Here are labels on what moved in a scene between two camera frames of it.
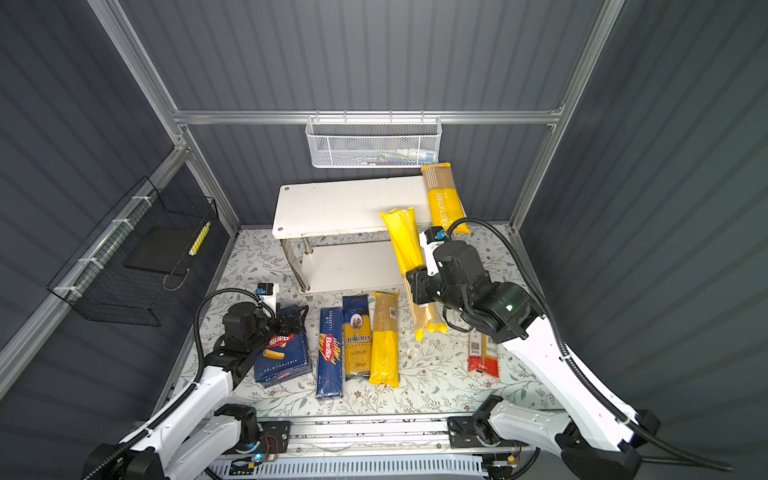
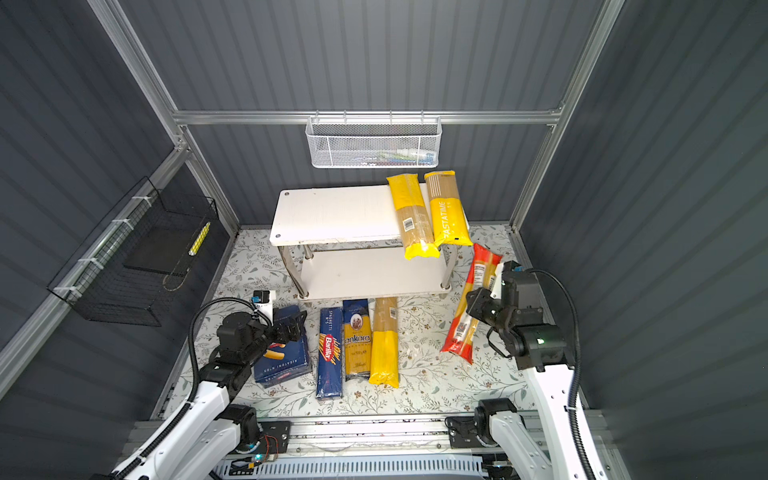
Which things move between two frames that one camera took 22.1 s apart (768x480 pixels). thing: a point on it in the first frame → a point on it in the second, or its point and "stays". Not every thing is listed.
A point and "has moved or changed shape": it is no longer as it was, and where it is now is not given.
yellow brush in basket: (199, 239) stays
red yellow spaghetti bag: (483, 353) → (461, 335)
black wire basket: (125, 274) stays
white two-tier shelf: (334, 235) stays
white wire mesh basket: (373, 142) stays
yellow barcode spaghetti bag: (402, 234) → (413, 217)
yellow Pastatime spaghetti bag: (446, 204) has moved or changed shape
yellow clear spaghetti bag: (385, 363) stays
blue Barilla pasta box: (282, 359) stays
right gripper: (416, 281) → (474, 304)
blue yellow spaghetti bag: (357, 337) stays
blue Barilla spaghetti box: (330, 362) stays
